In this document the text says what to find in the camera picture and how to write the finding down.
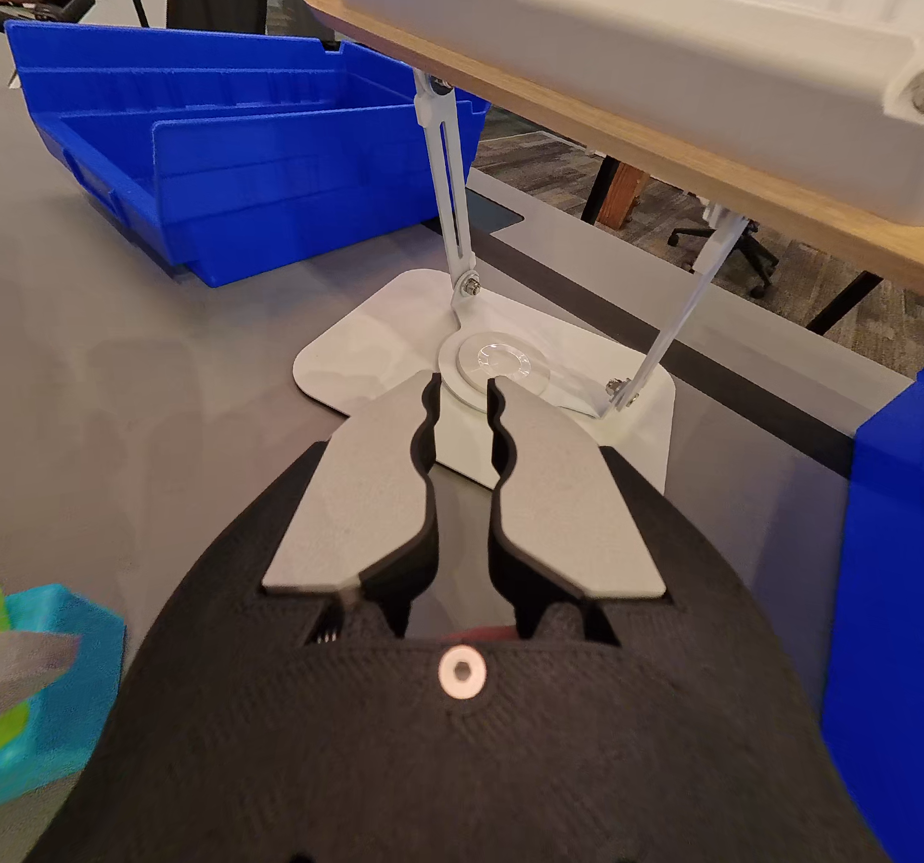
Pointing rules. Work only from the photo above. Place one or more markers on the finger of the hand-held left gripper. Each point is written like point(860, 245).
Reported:
point(29, 661)

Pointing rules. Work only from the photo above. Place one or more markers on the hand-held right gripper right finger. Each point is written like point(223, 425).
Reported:
point(570, 516)

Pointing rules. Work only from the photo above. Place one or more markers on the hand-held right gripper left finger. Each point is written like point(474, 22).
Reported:
point(354, 502)

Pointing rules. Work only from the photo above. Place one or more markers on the teal cube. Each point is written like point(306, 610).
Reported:
point(79, 697)

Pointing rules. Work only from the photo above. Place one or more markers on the blue plastic bin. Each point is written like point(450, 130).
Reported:
point(881, 588)
point(252, 227)

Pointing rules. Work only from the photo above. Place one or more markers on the grey desk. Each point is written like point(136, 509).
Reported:
point(180, 408)

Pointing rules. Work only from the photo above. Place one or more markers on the black wheeled office chair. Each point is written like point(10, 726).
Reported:
point(751, 256)

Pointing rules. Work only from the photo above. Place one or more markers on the wooden pillar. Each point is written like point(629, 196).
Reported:
point(626, 195)

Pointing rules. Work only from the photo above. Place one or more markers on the instruction board on stand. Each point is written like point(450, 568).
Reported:
point(577, 47)

